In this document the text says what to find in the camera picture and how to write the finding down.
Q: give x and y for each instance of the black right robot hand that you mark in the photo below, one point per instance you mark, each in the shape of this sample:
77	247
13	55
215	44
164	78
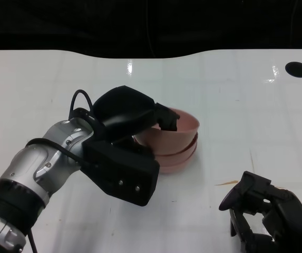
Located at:
290	213

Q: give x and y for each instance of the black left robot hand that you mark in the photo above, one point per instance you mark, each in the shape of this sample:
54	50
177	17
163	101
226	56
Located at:
124	108

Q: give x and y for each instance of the pink plastic bowl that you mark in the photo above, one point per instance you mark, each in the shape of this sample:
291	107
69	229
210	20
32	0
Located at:
182	150
174	168
171	139

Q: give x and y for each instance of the wide orange tape scrap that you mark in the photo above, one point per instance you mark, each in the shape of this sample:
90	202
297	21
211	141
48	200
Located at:
229	182

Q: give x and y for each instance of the black backdrop curtain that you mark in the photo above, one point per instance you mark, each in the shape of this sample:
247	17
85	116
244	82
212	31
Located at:
87	23

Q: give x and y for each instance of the black round table grommet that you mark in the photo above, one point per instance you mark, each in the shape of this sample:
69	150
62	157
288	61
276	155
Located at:
297	69

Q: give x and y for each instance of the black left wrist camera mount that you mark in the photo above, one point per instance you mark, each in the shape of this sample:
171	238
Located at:
124	171

